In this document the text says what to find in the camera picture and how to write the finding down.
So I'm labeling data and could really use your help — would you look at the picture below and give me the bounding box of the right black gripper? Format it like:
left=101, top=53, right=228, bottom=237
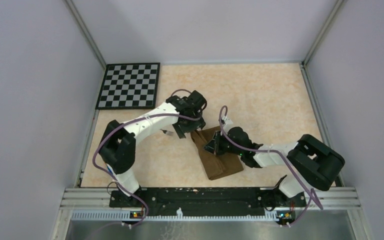
left=202, top=130, right=243, bottom=156

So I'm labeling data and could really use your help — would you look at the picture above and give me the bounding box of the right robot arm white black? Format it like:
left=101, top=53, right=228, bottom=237
left=203, top=127, right=345, bottom=209

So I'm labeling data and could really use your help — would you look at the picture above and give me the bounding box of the brown cloth napkin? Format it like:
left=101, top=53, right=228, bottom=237
left=190, top=126, right=244, bottom=181

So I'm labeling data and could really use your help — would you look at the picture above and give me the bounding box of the silver metal fork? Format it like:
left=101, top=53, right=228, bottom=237
left=161, top=129, right=174, bottom=136

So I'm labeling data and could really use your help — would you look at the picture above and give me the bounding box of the blue toy car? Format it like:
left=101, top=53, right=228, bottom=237
left=107, top=165, right=114, bottom=175

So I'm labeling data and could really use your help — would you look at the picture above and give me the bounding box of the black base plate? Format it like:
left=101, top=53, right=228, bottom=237
left=109, top=187, right=307, bottom=217

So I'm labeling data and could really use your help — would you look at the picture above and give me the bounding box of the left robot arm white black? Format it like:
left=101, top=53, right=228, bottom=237
left=94, top=90, right=207, bottom=207

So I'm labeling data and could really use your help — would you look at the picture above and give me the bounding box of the black white checkerboard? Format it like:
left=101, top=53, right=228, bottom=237
left=95, top=62, right=161, bottom=110

